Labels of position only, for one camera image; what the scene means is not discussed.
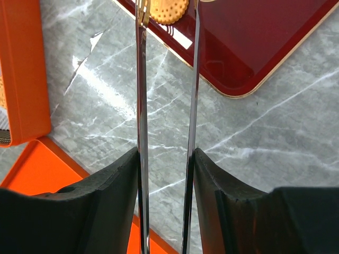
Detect orange cookie box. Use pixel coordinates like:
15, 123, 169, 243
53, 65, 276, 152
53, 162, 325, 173
1, 1, 51, 148

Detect dark red serving tray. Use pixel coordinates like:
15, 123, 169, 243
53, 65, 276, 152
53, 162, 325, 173
120, 0, 338, 98

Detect orange box lid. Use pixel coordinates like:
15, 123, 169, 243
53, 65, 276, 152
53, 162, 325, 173
1, 137, 178, 253

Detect orange biscuit cookie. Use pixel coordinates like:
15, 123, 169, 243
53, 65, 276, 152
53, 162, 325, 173
0, 76, 6, 109
150, 0, 189, 25

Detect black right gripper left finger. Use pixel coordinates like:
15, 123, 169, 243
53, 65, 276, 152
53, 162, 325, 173
1, 148, 139, 253

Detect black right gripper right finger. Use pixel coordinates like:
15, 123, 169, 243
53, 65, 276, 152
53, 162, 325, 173
194, 149, 338, 253

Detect metal serving tongs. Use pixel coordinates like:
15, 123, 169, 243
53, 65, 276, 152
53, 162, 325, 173
135, 1, 200, 253

